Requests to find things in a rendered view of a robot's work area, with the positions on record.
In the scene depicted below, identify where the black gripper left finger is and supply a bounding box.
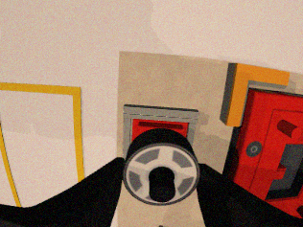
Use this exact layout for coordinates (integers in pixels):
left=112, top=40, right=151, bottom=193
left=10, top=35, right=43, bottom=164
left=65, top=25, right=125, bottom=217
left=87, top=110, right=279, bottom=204
left=0, top=156, right=125, bottom=227

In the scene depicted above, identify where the black and grey wheel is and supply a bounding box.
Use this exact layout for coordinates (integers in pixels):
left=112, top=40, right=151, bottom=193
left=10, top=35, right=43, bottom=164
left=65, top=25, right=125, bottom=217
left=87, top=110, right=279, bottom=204
left=122, top=128, right=199, bottom=206

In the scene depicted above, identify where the yellow rectangular outline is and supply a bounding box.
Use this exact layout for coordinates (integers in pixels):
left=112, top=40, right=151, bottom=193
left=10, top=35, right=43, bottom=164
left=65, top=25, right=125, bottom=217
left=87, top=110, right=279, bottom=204
left=0, top=82, right=85, bottom=207

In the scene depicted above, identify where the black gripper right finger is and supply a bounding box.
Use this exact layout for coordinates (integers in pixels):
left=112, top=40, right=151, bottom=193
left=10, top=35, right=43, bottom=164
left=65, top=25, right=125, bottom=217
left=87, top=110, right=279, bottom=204
left=196, top=163, right=303, bottom=227

